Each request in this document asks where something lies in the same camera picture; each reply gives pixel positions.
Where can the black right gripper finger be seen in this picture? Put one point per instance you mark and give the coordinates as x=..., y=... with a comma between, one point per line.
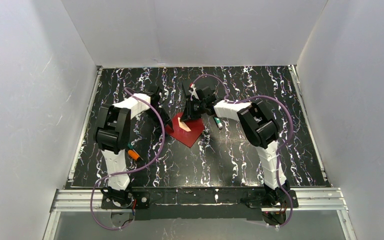
x=183, y=94
x=195, y=114

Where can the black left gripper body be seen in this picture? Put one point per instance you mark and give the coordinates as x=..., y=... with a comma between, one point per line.
x=162, y=115

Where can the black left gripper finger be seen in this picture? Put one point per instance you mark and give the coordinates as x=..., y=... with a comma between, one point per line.
x=167, y=121
x=157, y=125

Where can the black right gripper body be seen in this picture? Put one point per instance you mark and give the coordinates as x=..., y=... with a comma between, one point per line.
x=190, y=111

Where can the peach lined letter paper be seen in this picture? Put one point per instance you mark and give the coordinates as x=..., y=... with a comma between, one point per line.
x=183, y=125

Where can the red paper envelope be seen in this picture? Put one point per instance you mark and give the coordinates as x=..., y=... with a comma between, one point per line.
x=186, y=138

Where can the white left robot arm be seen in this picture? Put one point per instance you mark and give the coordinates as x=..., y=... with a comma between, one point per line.
x=112, y=135

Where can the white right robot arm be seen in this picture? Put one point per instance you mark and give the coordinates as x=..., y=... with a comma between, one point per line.
x=258, y=124

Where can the white green glue stick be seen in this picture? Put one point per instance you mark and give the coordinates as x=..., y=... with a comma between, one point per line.
x=218, y=123

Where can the orange green screwdriver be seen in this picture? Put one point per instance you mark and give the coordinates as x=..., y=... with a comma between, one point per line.
x=132, y=153

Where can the aluminium front rail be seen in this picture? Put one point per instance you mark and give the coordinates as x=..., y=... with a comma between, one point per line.
x=303, y=198

